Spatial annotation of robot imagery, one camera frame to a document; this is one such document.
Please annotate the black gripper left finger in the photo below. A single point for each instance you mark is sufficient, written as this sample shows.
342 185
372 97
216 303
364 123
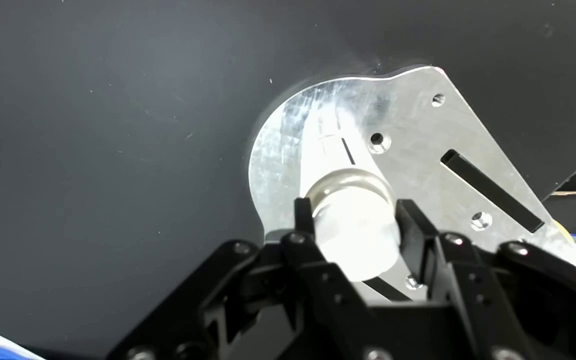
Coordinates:
234 301

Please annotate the white plastic bottle with label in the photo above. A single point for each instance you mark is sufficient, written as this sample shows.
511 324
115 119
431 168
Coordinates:
359 227

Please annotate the silver slotted metal plate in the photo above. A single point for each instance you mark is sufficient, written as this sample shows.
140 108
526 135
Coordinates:
420 121

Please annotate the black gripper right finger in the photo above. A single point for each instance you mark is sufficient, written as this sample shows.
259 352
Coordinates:
515 306

